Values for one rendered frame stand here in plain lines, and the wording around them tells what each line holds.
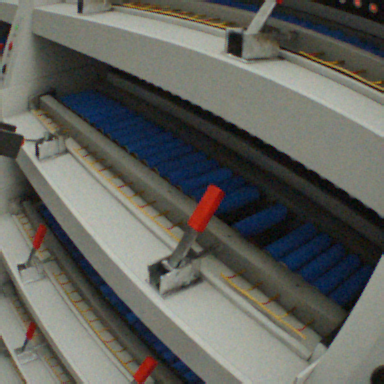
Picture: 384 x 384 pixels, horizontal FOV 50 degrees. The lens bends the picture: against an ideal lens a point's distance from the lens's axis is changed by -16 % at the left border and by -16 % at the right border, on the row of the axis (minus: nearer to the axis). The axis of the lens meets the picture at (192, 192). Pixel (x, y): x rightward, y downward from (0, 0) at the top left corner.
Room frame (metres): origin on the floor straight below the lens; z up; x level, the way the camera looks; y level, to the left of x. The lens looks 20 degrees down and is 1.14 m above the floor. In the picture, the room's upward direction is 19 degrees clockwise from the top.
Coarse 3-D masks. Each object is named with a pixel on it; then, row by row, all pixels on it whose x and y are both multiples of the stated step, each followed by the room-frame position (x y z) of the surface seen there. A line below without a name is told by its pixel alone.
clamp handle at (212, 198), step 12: (216, 192) 0.34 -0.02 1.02; (204, 204) 0.34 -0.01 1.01; (216, 204) 0.34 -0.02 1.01; (192, 216) 0.34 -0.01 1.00; (204, 216) 0.33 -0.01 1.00; (192, 228) 0.33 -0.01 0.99; (204, 228) 0.33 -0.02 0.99; (180, 240) 0.33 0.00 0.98; (192, 240) 0.33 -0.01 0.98; (180, 252) 0.33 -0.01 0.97; (168, 264) 0.33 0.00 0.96; (180, 264) 0.33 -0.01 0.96
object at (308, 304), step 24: (48, 96) 0.65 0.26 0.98; (72, 120) 0.56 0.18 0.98; (96, 144) 0.50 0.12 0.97; (120, 168) 0.47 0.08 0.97; (144, 168) 0.46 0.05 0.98; (120, 192) 0.44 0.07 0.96; (144, 192) 0.44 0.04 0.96; (168, 192) 0.42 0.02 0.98; (168, 216) 0.41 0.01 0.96; (216, 240) 0.37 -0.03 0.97; (240, 240) 0.36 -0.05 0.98; (240, 264) 0.35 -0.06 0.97; (264, 264) 0.33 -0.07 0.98; (264, 288) 0.33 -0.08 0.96; (288, 288) 0.31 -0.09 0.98; (312, 288) 0.31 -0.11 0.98; (288, 312) 0.29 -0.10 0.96; (312, 312) 0.29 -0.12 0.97; (336, 312) 0.28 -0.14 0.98
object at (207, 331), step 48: (144, 96) 0.64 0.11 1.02; (240, 144) 0.51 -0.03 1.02; (48, 192) 0.46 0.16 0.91; (96, 192) 0.45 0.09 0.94; (96, 240) 0.37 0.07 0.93; (144, 240) 0.38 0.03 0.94; (144, 288) 0.32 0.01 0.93; (192, 288) 0.33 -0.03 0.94; (240, 288) 0.33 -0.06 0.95; (192, 336) 0.28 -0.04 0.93; (240, 336) 0.28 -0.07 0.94; (336, 336) 0.25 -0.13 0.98
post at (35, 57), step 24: (24, 0) 0.67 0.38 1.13; (24, 24) 0.63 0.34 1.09; (24, 48) 0.63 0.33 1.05; (48, 48) 0.66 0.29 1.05; (72, 48) 0.69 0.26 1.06; (0, 72) 0.68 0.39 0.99; (24, 72) 0.64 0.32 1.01; (48, 72) 0.67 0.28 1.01; (0, 96) 0.65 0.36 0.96; (0, 120) 0.62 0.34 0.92; (0, 168) 0.63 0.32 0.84; (0, 264) 0.65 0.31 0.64; (0, 336) 0.65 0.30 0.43
